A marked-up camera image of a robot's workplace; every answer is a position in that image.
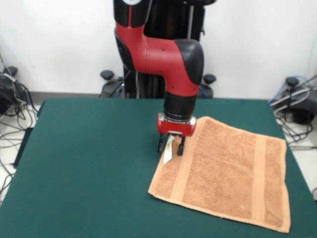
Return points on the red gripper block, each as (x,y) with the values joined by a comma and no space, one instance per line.
(175,127)

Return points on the tan terry towel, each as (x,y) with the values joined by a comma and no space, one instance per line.
(223,173)

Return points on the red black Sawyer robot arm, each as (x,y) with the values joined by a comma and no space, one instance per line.
(161,57)

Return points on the dark green table cloth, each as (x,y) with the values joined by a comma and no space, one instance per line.
(74,148)

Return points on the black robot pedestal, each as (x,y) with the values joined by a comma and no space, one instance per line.
(173,19)

